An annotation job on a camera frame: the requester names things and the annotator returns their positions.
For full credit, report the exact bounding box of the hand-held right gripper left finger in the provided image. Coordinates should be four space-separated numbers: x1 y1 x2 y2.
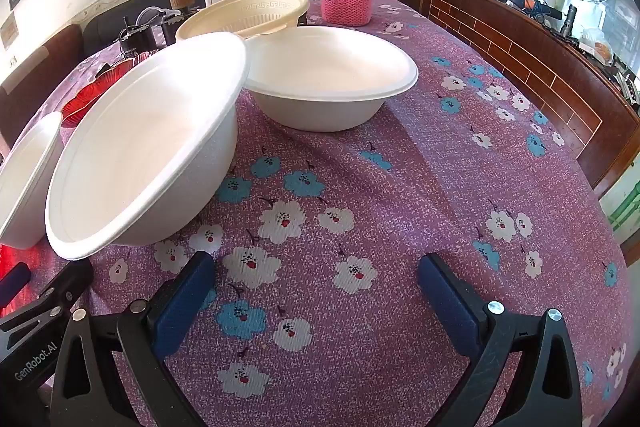
48 251 216 427

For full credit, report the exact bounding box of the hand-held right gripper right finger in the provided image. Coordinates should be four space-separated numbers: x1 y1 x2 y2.
419 253 583 427

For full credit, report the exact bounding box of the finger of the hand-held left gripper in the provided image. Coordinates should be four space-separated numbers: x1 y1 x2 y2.
0 258 95 333
0 261 32 310

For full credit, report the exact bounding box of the red scalloped plate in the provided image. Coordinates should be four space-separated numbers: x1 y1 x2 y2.
97 49 161 85
61 79 111 128

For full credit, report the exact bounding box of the purple floral tablecloth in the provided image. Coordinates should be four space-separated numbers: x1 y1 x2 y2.
0 0 633 427

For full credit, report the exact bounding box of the brown sofa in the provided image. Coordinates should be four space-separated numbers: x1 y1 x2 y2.
0 24 86 150

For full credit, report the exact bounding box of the wooden partition cabinet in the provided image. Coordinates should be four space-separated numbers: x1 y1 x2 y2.
397 0 640 202

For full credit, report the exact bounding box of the black mug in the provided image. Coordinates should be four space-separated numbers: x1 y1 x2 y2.
120 26 167 56

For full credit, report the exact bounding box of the black sofa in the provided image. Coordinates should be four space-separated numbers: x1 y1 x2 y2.
82 0 281 54

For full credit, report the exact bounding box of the cream plastic bowl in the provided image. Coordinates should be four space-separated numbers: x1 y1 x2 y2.
175 0 311 42

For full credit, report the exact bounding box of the beige wall plaque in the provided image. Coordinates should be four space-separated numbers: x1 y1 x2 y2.
0 18 19 51

